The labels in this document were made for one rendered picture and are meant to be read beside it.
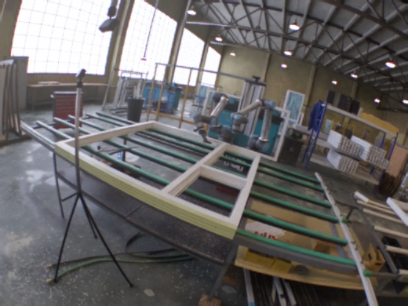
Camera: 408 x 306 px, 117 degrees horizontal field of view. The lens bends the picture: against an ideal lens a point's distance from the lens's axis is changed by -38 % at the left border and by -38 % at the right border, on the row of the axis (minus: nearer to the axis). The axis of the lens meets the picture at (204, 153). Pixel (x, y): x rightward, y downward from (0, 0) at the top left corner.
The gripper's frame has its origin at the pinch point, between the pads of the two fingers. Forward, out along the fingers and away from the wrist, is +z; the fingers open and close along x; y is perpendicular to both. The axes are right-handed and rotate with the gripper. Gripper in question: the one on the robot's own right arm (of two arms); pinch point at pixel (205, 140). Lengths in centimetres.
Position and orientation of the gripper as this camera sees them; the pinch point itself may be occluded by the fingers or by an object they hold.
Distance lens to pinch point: 226.8
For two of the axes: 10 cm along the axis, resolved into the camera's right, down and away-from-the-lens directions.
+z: 3.5, 9.4, -0.1
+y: 8.8, -3.3, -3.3
